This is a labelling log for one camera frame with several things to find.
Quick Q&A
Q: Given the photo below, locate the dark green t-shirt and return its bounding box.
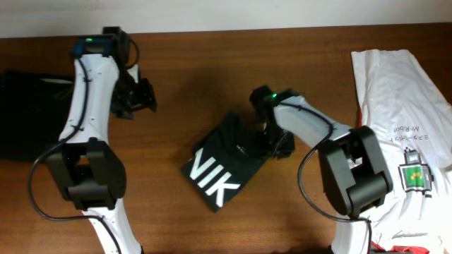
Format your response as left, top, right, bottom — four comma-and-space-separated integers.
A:
181, 112, 270, 213

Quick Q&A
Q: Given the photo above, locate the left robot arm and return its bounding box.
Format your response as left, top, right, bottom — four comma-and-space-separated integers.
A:
36, 34, 157, 253

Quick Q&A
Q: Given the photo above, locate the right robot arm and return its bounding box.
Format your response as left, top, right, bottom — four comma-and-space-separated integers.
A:
249, 85, 393, 253

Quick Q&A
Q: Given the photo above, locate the folded black garment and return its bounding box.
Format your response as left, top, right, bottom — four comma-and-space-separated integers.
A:
1, 69, 74, 162

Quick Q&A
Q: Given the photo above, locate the white t-shirt pile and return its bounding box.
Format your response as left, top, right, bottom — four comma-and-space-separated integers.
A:
351, 49, 451, 253

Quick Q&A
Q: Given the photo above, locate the red object at edge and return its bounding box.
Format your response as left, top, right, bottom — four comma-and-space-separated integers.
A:
370, 246, 430, 254

